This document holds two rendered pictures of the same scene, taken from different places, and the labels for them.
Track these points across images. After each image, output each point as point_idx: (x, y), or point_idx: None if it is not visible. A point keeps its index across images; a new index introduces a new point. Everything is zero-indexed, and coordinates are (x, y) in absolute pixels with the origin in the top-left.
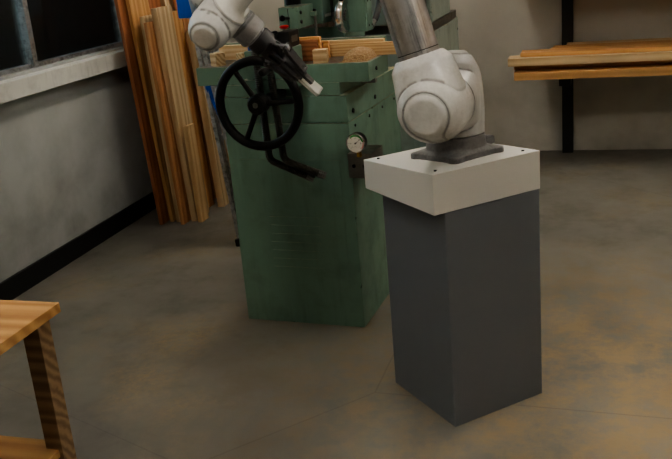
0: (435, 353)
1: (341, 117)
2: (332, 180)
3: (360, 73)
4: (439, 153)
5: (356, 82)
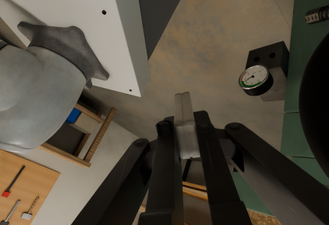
0: None
1: (294, 119)
2: (326, 34)
3: (243, 187)
4: (37, 33)
5: None
